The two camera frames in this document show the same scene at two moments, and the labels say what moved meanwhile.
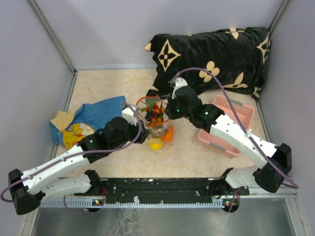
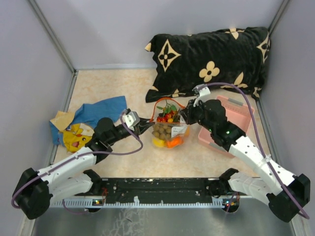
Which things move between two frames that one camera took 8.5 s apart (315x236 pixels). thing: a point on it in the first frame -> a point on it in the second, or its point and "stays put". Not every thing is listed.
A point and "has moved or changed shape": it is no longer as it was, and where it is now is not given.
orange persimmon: (167, 135) -> (176, 141)
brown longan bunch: (156, 132) has moved or changed shape
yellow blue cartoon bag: (64, 133) stays put
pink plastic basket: (236, 111) stays put
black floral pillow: (235, 59) stays put
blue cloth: (93, 113) stays put
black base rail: (169, 188) stays put
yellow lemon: (155, 144) has moved or changed shape
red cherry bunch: (154, 112) has moved or changed shape
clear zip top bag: (155, 110) has moved or changed shape
